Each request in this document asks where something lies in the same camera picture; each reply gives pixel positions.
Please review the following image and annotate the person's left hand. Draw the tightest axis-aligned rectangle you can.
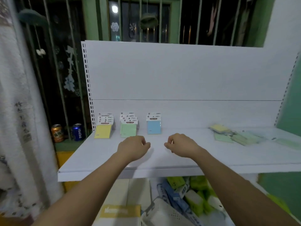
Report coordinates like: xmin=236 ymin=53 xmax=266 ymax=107
xmin=117 ymin=136 xmax=151 ymax=163

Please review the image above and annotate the person's left forearm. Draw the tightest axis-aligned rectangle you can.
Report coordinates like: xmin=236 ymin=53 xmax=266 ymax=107
xmin=33 ymin=153 xmax=132 ymax=226

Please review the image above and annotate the green door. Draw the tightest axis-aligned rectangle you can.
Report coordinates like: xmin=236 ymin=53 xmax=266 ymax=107
xmin=257 ymin=58 xmax=301 ymax=214

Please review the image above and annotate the beige flat box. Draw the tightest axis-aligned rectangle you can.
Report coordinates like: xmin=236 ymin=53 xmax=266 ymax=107
xmin=127 ymin=178 xmax=152 ymax=207
xmin=103 ymin=179 xmax=130 ymax=206

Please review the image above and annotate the white metal shelf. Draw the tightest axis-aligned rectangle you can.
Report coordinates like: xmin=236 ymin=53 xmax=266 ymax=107
xmin=57 ymin=40 xmax=301 ymax=226

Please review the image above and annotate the person's right forearm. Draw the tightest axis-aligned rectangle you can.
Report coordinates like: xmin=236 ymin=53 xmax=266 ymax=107
xmin=193 ymin=149 xmax=301 ymax=226

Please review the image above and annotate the pile of mixed sticky notes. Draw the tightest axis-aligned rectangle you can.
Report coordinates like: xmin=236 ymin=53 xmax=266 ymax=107
xmin=209 ymin=124 xmax=267 ymax=147

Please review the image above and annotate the orange drink can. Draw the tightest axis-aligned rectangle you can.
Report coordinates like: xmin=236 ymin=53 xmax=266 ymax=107
xmin=51 ymin=124 xmax=64 ymax=143

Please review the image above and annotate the blue drink can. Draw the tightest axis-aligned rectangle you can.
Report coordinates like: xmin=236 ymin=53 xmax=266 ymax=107
xmin=71 ymin=123 xmax=86 ymax=142

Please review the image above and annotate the pile of tissue packets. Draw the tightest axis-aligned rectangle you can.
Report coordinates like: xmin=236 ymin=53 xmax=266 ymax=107
xmin=156 ymin=176 xmax=226 ymax=226

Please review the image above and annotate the white box yellow band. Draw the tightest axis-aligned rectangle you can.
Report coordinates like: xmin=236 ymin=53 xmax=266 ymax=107
xmin=93 ymin=204 xmax=141 ymax=226

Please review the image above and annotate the white patterned curtain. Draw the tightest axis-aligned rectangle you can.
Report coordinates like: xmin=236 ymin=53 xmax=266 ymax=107
xmin=0 ymin=0 xmax=64 ymax=219

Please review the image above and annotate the white perforated plastic basket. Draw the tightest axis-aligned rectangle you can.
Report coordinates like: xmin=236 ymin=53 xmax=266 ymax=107
xmin=141 ymin=197 xmax=196 ymax=226

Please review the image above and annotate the round hanging basket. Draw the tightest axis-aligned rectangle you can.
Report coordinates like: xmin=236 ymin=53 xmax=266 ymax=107
xmin=140 ymin=13 xmax=159 ymax=29

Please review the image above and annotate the white flower window decal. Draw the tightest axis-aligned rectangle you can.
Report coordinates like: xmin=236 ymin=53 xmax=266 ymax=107
xmin=63 ymin=46 xmax=77 ymax=92

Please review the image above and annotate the teal hanging lampshade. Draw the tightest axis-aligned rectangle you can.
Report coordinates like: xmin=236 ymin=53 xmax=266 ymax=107
xmin=18 ymin=9 xmax=49 ymax=27

